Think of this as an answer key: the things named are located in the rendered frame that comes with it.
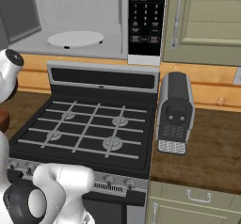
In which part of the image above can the olive wall cupboard door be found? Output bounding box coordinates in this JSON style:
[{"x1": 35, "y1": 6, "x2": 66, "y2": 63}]
[{"x1": 162, "y1": 0, "x2": 241, "y2": 67}]

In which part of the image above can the grey microwave door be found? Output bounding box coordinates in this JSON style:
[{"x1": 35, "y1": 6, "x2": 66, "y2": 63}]
[{"x1": 0, "y1": 0, "x2": 42, "y2": 48}]

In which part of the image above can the grey base cupboard handle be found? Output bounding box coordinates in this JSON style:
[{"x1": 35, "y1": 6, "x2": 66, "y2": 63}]
[{"x1": 151, "y1": 202, "x2": 160, "y2": 224}]

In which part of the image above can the black gas stove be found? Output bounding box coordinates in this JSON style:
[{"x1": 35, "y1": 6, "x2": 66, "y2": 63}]
[{"x1": 7, "y1": 60, "x2": 161, "y2": 224}]

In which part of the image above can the grey drawer handle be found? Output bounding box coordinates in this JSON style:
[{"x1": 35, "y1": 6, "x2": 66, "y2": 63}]
[{"x1": 185, "y1": 188, "x2": 213, "y2": 204}]

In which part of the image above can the grey microwave oven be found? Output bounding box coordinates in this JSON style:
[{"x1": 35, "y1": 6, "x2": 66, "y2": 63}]
[{"x1": 0, "y1": 0, "x2": 168, "y2": 67}]

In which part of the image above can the olive base cupboard door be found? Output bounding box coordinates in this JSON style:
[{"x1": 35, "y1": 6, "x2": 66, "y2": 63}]
[{"x1": 146, "y1": 197, "x2": 241, "y2": 224}]

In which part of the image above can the black grey coffee machine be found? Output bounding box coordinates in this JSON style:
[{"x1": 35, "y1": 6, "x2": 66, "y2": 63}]
[{"x1": 154, "y1": 71, "x2": 196, "y2": 157}]

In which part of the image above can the black oven door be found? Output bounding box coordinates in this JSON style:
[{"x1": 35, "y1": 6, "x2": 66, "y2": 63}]
[{"x1": 82, "y1": 191, "x2": 148, "y2": 224}]

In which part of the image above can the white microwave turntable plate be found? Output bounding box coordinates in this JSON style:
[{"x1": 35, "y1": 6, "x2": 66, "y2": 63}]
[{"x1": 46, "y1": 30, "x2": 105, "y2": 50}]

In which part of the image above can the grey wall cupboard handle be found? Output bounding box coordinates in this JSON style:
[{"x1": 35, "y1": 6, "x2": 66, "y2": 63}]
[{"x1": 170, "y1": 0, "x2": 186, "y2": 50}]

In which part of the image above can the grey stove knob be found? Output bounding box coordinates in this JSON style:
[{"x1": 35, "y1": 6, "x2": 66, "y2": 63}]
[
  {"x1": 124, "y1": 178, "x2": 137, "y2": 190},
  {"x1": 8, "y1": 160, "x2": 19, "y2": 171},
  {"x1": 24, "y1": 162, "x2": 37, "y2": 175},
  {"x1": 104, "y1": 175, "x2": 116, "y2": 187}
]

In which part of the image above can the olive drawer front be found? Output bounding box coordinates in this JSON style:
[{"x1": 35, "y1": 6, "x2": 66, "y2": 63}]
[{"x1": 147, "y1": 180, "x2": 241, "y2": 216}]

